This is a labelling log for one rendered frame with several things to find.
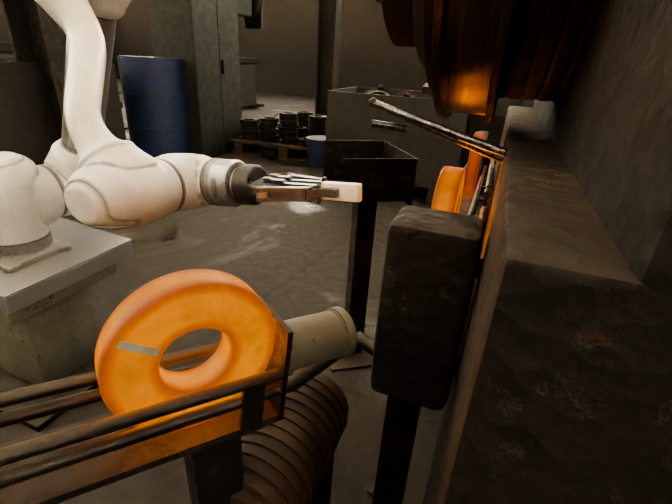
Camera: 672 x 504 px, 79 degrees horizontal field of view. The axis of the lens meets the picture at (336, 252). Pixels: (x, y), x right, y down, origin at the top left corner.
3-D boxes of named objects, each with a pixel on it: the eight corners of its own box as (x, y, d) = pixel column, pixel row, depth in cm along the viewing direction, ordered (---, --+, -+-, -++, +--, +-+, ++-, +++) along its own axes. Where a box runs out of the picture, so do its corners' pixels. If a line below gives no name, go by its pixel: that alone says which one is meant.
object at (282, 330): (283, 419, 42) (294, 331, 38) (278, 421, 42) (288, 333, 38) (254, 376, 48) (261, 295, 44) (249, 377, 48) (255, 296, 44)
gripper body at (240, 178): (254, 197, 82) (296, 200, 79) (230, 209, 75) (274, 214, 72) (250, 159, 79) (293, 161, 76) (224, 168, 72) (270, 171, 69)
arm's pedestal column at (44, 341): (-55, 387, 123) (-96, 299, 109) (68, 318, 156) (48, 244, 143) (38, 432, 110) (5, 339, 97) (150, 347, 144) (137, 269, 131)
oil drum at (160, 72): (209, 154, 418) (201, 58, 380) (168, 166, 368) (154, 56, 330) (162, 147, 436) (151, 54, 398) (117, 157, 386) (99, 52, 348)
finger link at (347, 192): (322, 181, 71) (320, 182, 70) (360, 184, 68) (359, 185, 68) (323, 198, 72) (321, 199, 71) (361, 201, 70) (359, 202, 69)
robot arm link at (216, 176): (204, 211, 77) (231, 214, 75) (196, 163, 73) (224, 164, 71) (232, 198, 85) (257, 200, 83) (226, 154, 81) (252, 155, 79)
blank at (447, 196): (468, 164, 69) (448, 162, 70) (461, 170, 55) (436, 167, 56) (451, 251, 74) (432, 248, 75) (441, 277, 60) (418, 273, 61)
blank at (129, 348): (225, 439, 42) (214, 416, 44) (305, 311, 41) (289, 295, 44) (57, 427, 31) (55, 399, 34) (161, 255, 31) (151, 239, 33)
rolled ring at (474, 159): (473, 145, 142) (483, 146, 141) (462, 195, 141) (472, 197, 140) (476, 120, 125) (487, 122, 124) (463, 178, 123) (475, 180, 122)
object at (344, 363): (366, 322, 165) (385, 140, 134) (389, 366, 142) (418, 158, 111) (316, 327, 160) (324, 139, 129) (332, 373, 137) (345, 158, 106)
